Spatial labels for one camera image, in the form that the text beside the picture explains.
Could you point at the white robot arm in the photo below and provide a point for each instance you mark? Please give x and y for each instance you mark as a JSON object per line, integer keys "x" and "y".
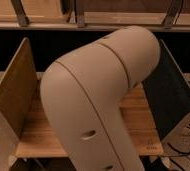
{"x": 81, "y": 92}

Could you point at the right dark divider panel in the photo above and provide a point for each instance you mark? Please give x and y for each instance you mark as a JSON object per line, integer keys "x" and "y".
{"x": 168, "y": 95}

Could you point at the left wooden divider panel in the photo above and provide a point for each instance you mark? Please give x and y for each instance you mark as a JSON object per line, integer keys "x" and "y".
{"x": 17, "y": 86}

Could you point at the upper wooden shelf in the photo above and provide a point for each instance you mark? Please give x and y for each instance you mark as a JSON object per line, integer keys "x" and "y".
{"x": 101, "y": 15}

